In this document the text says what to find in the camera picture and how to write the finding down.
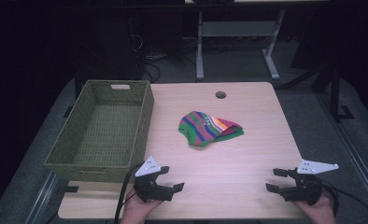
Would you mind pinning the black floor stand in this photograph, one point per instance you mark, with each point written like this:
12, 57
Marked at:
334, 93

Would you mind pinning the green woven basket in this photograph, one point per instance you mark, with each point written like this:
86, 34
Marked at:
106, 137

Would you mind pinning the black computer tower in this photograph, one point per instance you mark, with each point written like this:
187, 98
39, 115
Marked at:
110, 46

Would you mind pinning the person's left hand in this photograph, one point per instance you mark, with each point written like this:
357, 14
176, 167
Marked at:
138, 210

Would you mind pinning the person's right hand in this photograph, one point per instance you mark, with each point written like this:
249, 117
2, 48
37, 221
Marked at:
317, 213

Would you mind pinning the striped knitted pet sweater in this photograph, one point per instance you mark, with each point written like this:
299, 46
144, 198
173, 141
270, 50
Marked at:
208, 128

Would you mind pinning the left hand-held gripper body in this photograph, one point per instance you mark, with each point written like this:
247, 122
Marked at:
148, 188

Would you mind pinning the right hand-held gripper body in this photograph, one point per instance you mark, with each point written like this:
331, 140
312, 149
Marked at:
306, 189

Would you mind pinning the grey metal desk frame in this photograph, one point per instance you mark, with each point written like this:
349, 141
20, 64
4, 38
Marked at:
238, 28

